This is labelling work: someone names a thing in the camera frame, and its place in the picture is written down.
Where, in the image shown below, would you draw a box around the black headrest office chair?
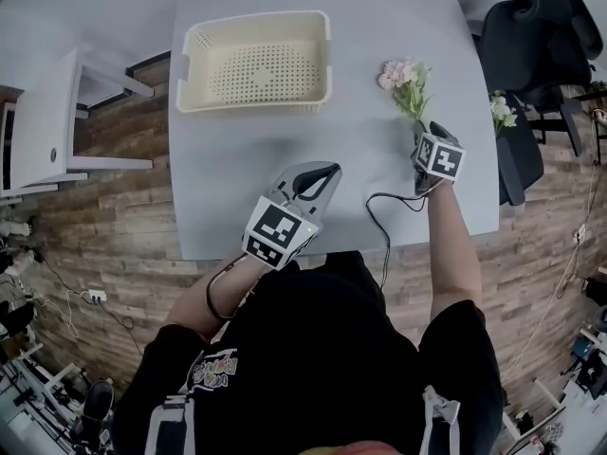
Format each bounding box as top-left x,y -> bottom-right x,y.
69,378 -> 116,450

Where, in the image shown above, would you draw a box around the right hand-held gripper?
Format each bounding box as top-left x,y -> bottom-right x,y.
409,120 -> 468,197

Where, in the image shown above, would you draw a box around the long pale floor cable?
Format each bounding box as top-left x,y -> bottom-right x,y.
501,158 -> 599,384

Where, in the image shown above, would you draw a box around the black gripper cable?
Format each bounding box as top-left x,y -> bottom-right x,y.
364,185 -> 441,294
205,253 -> 253,322

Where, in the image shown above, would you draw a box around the white floor cable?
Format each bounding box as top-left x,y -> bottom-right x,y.
45,289 -> 92,339

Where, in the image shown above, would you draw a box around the person's black t-shirt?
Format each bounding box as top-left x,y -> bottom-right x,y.
110,249 -> 505,455

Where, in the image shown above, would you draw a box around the grey table top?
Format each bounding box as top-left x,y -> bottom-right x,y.
168,0 -> 502,263

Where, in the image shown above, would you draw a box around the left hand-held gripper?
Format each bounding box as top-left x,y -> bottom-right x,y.
241,160 -> 343,272

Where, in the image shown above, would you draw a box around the white artificial flowers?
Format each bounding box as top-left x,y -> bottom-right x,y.
489,90 -> 519,137

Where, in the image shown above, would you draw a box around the cream plastic basket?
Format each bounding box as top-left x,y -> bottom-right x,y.
175,10 -> 334,115

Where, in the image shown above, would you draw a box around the white side desk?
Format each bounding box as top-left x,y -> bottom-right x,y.
8,46 -> 156,193

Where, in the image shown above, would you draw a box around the person's left forearm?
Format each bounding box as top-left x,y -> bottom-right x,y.
165,250 -> 267,343

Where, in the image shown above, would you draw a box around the pale pink artificial flowers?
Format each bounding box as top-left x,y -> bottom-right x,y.
377,59 -> 434,135

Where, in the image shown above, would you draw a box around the white frame table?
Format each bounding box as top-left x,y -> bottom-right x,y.
0,96 -> 61,204

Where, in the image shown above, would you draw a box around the black padded chair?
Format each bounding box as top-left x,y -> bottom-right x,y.
494,91 -> 545,207

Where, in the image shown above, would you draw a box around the person's right forearm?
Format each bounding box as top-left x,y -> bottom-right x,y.
425,180 -> 485,337

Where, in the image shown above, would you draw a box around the grey harness strap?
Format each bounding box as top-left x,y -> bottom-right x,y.
143,392 -> 196,455
420,385 -> 462,455

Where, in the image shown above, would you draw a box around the black floor cable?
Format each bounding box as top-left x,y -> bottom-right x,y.
99,299 -> 146,357

